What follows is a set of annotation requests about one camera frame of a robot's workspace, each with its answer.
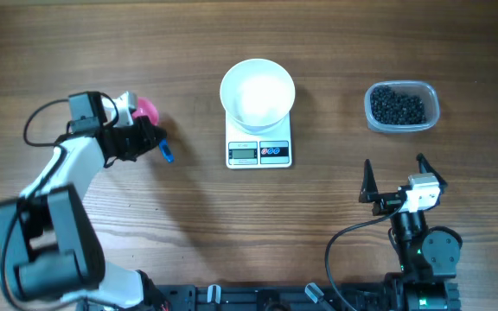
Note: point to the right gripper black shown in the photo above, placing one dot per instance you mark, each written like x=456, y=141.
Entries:
x=386, y=200

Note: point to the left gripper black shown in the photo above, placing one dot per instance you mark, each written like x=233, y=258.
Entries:
x=151, y=142

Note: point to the pink scoop blue handle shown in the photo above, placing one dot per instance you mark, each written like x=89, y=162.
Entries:
x=145, y=108

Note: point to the black beans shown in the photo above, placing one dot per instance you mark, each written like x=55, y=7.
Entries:
x=396, y=108

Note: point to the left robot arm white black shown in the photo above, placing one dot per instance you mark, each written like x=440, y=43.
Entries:
x=49, y=250

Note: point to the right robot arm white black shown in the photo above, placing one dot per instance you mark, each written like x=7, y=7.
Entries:
x=428, y=256

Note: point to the white digital kitchen scale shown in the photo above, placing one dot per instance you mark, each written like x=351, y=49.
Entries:
x=267, y=148

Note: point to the white bowl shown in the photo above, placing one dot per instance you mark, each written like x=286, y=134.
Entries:
x=257, y=94

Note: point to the clear plastic container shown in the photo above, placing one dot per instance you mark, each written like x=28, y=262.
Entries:
x=412, y=87

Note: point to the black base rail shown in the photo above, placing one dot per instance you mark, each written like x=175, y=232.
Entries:
x=358, y=296

